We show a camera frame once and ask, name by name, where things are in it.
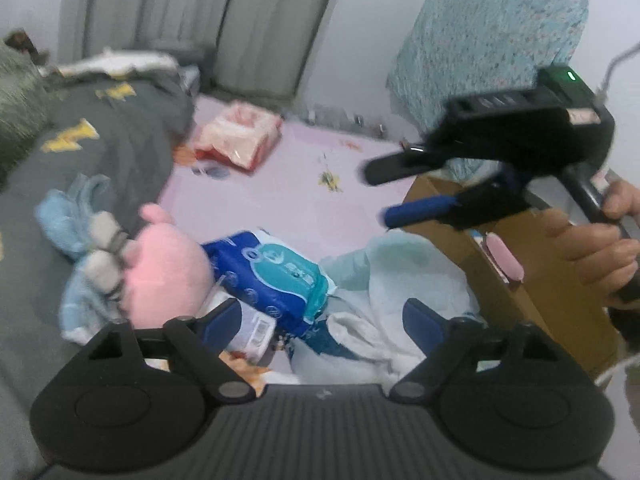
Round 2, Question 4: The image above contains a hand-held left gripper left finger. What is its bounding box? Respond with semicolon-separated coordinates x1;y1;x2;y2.
62;297;258;405

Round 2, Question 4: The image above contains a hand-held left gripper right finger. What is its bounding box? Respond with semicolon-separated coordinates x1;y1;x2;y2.
389;297;568;405

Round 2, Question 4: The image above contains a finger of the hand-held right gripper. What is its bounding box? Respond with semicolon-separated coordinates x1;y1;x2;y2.
362;147;453;187
381;167;535;232

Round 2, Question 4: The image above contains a white plastic bag blue print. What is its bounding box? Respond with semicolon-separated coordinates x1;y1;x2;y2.
290;234;486;386

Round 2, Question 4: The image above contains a blue wet wipes pack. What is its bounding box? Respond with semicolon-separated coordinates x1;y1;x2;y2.
201;230;337;336

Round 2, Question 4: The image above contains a pink plush toy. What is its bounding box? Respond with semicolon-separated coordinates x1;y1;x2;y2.
82;202;216;321

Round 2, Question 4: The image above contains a brown cardboard box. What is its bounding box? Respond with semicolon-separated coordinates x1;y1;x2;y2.
402;175;626;378

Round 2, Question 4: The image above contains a light blue fuzzy cloth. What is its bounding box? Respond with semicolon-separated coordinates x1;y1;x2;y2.
34;174;133;346

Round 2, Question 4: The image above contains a person's right hand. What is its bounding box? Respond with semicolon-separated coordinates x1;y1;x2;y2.
542;177;640;311

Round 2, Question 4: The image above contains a row of clear bottles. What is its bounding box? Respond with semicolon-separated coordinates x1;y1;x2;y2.
302;105;391;137

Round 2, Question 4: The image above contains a teal speckled foam mat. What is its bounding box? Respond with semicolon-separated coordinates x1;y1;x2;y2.
386;0;590;181

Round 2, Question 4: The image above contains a red tissue pack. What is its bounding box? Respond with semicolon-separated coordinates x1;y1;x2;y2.
192;101;285;171

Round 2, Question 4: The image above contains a grey blanket yellow print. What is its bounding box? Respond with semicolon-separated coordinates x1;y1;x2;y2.
0;62;201;480

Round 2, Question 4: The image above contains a grey curtain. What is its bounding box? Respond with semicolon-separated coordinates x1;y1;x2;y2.
57;0;346;101

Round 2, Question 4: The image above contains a white paper sheet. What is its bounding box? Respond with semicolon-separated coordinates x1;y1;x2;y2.
42;47;178;81

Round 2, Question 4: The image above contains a green fuzzy cushion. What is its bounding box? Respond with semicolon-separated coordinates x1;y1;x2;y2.
0;40;53;186

